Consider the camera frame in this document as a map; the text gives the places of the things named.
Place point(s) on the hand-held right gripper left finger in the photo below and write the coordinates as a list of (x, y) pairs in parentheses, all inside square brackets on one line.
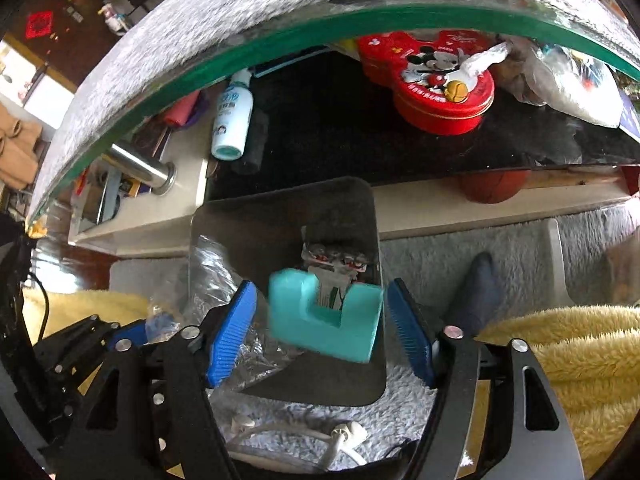
[(232, 332)]

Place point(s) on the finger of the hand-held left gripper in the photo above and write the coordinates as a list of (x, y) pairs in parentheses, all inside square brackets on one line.
[(75, 380), (127, 335)]

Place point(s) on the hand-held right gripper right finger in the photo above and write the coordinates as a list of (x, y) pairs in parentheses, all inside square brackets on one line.
[(410, 332)]

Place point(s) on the clear plastic wrapper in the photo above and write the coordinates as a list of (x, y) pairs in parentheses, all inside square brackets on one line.
[(215, 270)]

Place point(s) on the teal foam block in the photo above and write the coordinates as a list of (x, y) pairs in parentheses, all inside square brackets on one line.
[(300, 320)]

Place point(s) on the silver blister pack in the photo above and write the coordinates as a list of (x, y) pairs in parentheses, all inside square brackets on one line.
[(335, 265)]

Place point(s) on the black trash bin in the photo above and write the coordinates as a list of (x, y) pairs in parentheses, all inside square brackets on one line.
[(280, 225)]

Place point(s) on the dark blue sock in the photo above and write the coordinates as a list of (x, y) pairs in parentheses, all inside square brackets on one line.
[(475, 295)]

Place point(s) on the glass top coffee table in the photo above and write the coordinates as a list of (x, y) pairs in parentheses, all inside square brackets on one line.
[(425, 210)]

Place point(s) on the grey shaggy rug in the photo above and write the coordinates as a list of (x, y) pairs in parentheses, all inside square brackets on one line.
[(525, 270)]

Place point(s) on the beige jacket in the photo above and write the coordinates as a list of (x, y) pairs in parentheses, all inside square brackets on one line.
[(17, 150)]

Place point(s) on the yellow fuzzy blanket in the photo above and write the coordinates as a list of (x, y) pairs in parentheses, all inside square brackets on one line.
[(575, 360)]

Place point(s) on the metal table leg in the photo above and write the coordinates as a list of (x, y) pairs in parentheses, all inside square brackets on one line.
[(140, 167)]

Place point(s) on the basketball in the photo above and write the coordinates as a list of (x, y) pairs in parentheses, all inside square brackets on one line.
[(495, 187)]

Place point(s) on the white spray bottle teal cap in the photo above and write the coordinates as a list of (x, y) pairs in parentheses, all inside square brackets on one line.
[(232, 120)]

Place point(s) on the red cartoon tin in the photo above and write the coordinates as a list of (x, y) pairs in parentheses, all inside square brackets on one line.
[(430, 95)]

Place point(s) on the red paper decoration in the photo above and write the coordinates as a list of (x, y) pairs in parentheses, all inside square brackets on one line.
[(41, 25)]

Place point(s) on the white plastic bag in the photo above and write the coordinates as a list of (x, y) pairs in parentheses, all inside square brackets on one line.
[(575, 90)]

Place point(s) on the blue book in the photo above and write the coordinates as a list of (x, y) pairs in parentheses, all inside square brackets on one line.
[(631, 115)]

